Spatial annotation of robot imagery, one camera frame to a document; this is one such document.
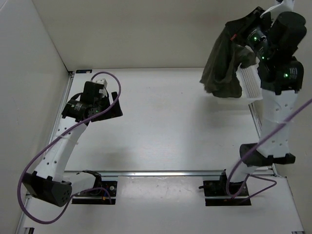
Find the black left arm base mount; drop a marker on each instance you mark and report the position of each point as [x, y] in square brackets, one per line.
[91, 189]

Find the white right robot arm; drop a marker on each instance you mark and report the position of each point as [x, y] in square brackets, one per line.
[274, 40]

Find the blue label sticker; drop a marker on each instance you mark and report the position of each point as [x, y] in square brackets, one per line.
[83, 71]

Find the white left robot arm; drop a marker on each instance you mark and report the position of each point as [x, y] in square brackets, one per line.
[47, 181]

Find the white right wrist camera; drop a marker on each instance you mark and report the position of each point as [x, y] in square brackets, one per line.
[279, 7]

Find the white plastic mesh basket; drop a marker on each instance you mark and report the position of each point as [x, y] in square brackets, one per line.
[250, 83]

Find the olive green shorts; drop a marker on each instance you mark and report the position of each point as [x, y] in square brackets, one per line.
[219, 74]

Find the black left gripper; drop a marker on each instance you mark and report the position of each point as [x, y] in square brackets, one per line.
[115, 111]

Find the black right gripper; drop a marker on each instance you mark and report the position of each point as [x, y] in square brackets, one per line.
[267, 24]

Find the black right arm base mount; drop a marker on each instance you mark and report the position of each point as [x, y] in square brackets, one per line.
[216, 195]

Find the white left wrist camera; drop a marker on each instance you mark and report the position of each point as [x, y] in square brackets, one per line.
[102, 81]

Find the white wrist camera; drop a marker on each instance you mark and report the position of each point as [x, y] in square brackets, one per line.
[279, 7]
[102, 81]

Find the aluminium front rail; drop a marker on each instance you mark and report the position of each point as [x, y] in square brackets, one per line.
[153, 173]

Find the aluminium left side rail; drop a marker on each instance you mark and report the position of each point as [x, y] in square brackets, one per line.
[22, 200]

